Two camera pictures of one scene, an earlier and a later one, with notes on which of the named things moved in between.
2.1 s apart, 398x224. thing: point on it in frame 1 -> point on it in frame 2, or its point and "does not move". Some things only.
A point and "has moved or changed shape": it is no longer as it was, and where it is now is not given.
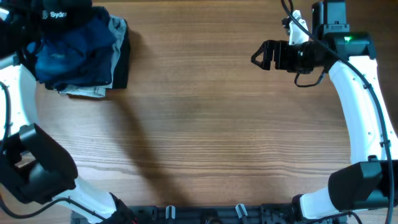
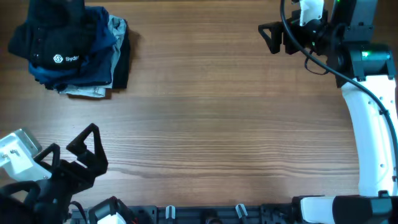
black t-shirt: x=58 y=15 has moved or changed shape
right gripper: x=268 y=48 -> x=274 y=43
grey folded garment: x=118 y=28 does not move
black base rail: x=222 y=214 does not move
